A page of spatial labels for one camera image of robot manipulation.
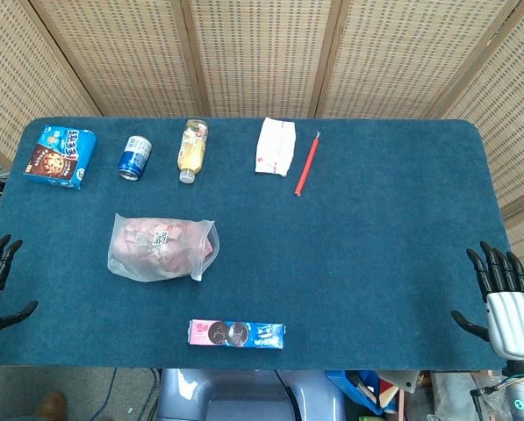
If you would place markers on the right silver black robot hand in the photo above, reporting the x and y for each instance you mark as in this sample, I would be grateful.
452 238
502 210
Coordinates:
514 322

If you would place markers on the clear plastic zip bag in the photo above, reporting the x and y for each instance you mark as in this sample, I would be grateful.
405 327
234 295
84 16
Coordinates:
125 263

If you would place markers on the pink floral garment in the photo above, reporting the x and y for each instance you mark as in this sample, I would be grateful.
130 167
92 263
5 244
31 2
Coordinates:
174 256

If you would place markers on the brown shoe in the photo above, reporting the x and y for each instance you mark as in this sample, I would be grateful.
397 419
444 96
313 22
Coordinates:
51 405

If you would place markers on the grey metal plate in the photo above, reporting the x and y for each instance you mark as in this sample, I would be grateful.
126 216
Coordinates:
399 379

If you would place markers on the blue chocolate cookie box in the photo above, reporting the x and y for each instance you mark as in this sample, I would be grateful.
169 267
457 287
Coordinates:
57 160

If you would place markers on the dark blue table mat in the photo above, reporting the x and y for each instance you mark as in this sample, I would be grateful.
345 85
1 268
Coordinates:
353 263

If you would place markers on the blue plastic bin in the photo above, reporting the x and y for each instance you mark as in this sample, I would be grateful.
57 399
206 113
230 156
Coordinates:
345 388

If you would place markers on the blue white drink can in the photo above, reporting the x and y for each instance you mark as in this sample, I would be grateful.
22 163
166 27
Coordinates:
134 159

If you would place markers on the yellow tea plastic bottle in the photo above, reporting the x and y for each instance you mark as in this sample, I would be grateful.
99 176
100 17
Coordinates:
192 153

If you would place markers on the pink blue sandwich cookie pack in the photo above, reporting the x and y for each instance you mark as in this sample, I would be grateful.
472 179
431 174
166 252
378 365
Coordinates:
237 334

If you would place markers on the red pen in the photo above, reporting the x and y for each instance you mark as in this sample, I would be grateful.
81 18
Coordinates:
306 166

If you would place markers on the blue-grey robot torso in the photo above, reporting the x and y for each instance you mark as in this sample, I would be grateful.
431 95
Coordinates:
244 394

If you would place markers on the white tissue packet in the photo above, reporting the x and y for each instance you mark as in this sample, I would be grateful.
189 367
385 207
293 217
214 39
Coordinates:
275 147

